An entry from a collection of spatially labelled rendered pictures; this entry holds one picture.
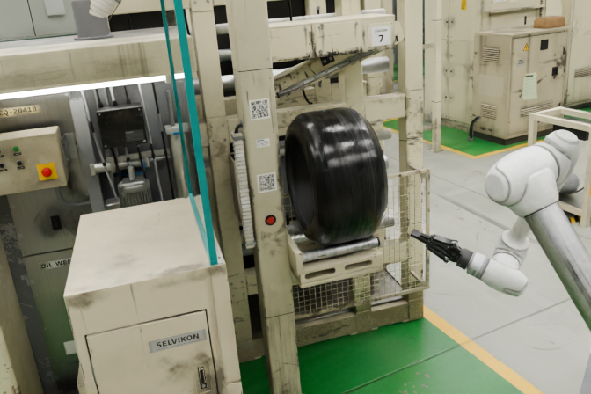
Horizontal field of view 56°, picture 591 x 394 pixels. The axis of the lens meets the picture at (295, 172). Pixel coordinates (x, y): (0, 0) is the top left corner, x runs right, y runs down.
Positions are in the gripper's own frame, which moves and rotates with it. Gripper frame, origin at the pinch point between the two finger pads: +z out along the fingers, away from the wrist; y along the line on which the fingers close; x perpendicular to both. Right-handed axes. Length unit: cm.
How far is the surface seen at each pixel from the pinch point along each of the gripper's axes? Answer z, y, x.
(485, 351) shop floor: -51, 105, 35
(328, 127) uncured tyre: 47, -28, 5
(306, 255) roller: 35.8, 14.1, -23.5
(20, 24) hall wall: 783, 391, 341
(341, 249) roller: 25.5, 14.3, -12.8
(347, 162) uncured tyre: 33.7, -24.0, -3.5
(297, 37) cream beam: 79, -40, 33
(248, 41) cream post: 81, -55, -1
